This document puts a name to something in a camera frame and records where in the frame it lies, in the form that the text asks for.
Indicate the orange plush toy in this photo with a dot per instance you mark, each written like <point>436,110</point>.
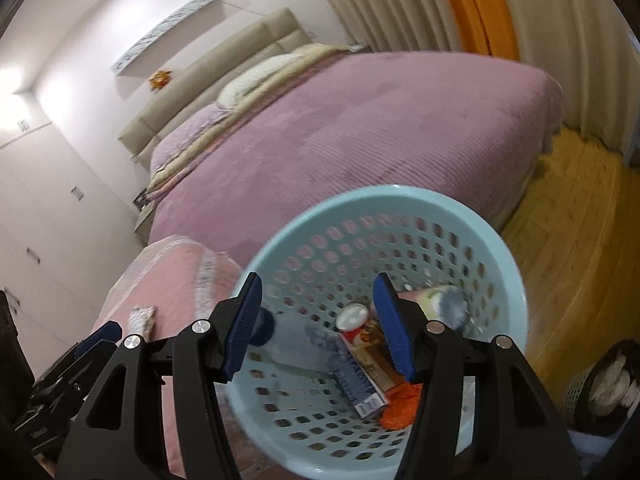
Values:
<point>161,80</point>

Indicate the beige curtain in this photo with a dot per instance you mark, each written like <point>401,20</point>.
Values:
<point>560,35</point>

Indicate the blue and white carton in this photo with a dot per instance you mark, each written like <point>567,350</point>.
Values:
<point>360,390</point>

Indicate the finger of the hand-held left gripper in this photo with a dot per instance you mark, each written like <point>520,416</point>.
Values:
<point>102,334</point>

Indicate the orange fluffy ball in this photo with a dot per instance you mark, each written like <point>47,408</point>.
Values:
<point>397,410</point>

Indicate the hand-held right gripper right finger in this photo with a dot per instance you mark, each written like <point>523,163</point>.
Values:
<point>395,330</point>

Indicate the white pillow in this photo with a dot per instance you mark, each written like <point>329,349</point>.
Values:
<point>260,75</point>

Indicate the white patterned wall shelf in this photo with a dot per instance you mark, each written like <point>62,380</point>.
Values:
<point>165,30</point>

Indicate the white wardrobe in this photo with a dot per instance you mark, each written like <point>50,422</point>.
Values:
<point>50,240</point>

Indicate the clear bottle with blue cap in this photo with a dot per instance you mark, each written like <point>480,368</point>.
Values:
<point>300,340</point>

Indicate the small dark frame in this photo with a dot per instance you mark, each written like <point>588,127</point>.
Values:
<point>141,197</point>

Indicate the black basket with white items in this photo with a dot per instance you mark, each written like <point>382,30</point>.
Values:
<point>582,392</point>

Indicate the beige padded headboard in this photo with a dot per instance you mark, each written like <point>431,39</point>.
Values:
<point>200,75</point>

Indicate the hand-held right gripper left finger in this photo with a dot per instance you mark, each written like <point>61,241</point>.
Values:
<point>242,330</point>

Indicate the purple pillow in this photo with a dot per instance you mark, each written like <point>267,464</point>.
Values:
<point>190,127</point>

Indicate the beige nightstand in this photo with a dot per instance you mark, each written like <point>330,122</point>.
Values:
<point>144,225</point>

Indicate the small clear plastic bottle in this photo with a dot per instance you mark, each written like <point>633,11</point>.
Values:
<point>445,305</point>

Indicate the light blue plastic basket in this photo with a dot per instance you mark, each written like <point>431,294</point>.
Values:
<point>350,240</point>

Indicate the bed with purple cover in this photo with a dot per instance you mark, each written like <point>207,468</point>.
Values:
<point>350,135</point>

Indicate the orange curtain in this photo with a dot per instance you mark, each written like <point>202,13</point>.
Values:
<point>475,5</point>

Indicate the white medicine box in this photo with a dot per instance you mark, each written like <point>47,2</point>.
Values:
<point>372,360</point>

